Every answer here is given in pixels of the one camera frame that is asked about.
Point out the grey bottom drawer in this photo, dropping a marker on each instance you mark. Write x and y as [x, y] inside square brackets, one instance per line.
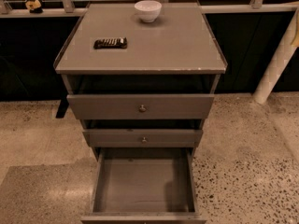
[144, 186]

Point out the brass top drawer knob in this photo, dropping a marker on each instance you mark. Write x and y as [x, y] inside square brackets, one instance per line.
[142, 109]

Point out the grey middle drawer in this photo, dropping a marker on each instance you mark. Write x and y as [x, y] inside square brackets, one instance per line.
[133, 137]

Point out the dark snack bar packet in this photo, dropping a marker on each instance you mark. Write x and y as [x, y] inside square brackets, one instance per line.
[111, 43]

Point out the small yellow black object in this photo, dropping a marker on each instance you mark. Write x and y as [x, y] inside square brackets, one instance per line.
[34, 6]

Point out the grey drawer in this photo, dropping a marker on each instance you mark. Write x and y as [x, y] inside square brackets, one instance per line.
[125, 106]
[133, 137]
[144, 186]

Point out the white diagonal pillar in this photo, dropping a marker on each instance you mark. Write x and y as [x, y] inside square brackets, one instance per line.
[278, 63]

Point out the white ceramic bowl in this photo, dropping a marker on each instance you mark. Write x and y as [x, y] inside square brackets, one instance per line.
[148, 10]

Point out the brass middle drawer knob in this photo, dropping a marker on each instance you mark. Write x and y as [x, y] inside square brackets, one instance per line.
[144, 140]

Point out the brass drawer knob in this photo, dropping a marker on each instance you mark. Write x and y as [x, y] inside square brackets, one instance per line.
[142, 109]
[144, 140]

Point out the yellow sponge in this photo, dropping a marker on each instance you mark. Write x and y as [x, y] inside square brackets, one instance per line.
[295, 41]

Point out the grey top drawer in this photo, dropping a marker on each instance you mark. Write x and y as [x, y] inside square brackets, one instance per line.
[125, 106]

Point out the grey drawer cabinet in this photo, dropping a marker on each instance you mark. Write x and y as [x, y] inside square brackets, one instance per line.
[175, 54]

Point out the metal railing frame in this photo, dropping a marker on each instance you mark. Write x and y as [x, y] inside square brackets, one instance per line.
[67, 0]

